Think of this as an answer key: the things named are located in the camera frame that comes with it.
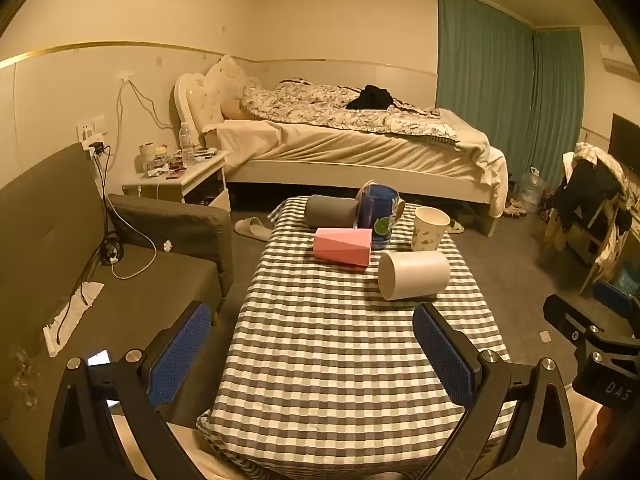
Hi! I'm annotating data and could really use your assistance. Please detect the white charging cable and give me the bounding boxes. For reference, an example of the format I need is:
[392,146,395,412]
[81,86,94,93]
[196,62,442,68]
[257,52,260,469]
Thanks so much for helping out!
[106,194,159,281]

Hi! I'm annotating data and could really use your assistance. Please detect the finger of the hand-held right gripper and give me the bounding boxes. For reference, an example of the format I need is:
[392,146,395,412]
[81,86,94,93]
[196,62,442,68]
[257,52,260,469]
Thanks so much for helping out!
[543,293,603,348]
[591,279,640,320]

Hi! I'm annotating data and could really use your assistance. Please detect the floral quilt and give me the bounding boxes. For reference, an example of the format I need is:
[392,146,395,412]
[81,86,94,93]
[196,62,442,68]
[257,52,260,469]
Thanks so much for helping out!
[239,78,459,142]

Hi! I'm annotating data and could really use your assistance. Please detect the black clothing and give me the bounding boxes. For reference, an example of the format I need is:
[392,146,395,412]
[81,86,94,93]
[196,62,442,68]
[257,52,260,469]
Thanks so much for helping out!
[346,84,396,110]

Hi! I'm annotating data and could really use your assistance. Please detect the black cable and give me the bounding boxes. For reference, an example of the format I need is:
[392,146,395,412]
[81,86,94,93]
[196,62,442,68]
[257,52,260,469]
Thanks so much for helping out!
[54,152,123,346]

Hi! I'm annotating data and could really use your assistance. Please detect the grey cup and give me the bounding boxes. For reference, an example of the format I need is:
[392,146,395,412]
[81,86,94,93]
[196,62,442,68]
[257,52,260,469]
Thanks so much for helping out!
[305,194,361,228]

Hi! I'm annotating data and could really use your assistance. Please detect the white pillow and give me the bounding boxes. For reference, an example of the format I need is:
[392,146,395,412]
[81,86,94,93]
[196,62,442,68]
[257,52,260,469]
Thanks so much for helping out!
[205,55,253,118]

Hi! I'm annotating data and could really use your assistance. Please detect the large water jug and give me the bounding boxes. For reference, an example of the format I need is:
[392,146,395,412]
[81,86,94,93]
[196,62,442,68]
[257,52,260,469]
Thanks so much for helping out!
[516,165,549,212]

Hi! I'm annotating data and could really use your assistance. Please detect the black television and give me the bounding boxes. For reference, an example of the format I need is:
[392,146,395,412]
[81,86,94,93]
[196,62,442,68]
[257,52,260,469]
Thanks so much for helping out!
[609,112,640,172]

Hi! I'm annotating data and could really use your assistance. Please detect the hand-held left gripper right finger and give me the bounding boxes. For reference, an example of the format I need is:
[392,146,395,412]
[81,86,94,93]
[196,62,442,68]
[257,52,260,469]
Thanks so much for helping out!
[412,302,591,480]

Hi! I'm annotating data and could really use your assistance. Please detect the green curtain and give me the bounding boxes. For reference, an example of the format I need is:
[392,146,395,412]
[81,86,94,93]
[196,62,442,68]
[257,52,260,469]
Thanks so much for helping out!
[436,0,586,202]

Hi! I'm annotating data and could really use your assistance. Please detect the checkered tablecloth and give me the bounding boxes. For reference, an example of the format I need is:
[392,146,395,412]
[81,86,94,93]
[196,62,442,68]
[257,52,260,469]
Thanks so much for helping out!
[196,196,518,480]

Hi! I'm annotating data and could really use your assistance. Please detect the person's right forearm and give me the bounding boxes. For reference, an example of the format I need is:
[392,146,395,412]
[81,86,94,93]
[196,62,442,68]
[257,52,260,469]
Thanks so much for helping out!
[589,404,633,480]

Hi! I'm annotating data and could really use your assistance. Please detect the wall socket panel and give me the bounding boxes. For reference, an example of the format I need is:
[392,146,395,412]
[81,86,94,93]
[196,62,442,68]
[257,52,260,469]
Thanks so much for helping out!
[76,114,108,144]

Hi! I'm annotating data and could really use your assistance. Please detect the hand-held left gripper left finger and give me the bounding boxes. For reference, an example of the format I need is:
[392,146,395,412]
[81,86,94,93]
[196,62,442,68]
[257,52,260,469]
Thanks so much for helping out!
[45,301,216,480]

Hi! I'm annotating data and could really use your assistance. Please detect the white nightstand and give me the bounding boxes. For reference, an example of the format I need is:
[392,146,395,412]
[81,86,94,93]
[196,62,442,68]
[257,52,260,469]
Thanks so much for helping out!
[121,149,232,212]

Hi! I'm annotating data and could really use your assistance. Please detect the wooden chair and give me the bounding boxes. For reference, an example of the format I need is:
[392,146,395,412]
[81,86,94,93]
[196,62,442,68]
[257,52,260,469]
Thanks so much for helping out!
[541,152,633,297]

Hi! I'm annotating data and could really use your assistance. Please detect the clear water bottle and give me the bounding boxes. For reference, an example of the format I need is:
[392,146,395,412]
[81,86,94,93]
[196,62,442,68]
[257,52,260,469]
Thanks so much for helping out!
[179,122,196,166]

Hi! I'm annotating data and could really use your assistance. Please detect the white wall cable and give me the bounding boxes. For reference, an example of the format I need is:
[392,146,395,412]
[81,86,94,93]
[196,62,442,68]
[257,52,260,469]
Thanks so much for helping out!
[115,76,174,132]

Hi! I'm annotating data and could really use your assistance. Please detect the dark jacket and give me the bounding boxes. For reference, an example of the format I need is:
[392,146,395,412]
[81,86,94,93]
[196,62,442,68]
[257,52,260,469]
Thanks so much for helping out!
[549,160,632,233]

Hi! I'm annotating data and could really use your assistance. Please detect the patterned paper cup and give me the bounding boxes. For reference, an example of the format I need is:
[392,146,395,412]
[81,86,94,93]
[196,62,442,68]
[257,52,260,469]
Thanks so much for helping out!
[411,206,452,252]

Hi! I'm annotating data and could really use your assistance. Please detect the bed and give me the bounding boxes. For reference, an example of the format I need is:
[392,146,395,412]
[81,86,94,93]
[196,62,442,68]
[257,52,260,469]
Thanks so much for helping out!
[174,55,509,238]

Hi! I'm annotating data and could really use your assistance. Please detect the plaid shirt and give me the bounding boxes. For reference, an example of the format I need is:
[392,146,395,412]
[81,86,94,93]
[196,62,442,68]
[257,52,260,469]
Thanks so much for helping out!
[571,142,627,183]

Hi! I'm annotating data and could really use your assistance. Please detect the white tufted headboard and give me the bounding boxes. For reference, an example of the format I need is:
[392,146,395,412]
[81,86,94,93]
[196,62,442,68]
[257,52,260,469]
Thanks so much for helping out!
[174,72,224,135]

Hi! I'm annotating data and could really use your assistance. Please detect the grey sofa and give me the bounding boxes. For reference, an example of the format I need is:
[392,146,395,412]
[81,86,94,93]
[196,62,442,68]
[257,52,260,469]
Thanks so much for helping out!
[0,142,234,480]

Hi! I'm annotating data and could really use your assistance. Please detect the white paper sheet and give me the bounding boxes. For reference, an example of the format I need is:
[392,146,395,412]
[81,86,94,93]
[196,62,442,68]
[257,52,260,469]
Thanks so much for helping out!
[44,281,106,358]

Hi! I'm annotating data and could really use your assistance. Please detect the pink faceted cup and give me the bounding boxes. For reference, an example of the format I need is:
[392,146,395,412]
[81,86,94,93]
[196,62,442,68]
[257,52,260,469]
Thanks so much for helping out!
[314,227,373,267]

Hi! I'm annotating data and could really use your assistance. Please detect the blue printed cup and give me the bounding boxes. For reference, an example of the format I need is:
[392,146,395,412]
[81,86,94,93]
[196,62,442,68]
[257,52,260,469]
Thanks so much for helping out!
[355,182,406,251]

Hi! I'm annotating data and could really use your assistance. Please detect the pile of small items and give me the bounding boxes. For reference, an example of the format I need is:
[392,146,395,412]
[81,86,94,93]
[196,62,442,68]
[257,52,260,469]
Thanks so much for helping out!
[145,145,220,178]

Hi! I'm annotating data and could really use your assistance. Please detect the white air conditioner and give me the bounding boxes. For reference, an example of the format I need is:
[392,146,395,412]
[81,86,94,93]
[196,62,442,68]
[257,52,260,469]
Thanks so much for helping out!
[600,42,640,82]

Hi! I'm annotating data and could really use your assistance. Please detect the clear plastic wrap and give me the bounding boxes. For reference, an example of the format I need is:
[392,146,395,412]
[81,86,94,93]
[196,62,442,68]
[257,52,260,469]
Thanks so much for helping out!
[7,342,43,411]

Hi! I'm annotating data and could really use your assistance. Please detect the white cup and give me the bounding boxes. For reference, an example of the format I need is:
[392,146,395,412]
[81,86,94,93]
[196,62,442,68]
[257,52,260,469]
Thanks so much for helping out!
[378,250,452,302]

